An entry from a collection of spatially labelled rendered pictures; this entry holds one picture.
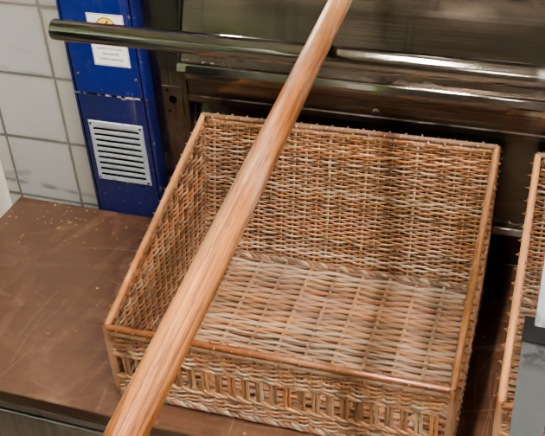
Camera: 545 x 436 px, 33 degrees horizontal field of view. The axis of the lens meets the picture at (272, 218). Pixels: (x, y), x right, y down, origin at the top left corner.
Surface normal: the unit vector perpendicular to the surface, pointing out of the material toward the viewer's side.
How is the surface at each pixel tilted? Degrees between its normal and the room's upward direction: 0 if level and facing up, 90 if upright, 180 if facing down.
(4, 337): 0
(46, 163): 90
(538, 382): 90
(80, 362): 0
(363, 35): 70
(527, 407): 90
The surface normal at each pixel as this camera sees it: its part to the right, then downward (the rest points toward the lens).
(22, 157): -0.32, 0.57
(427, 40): -0.32, 0.26
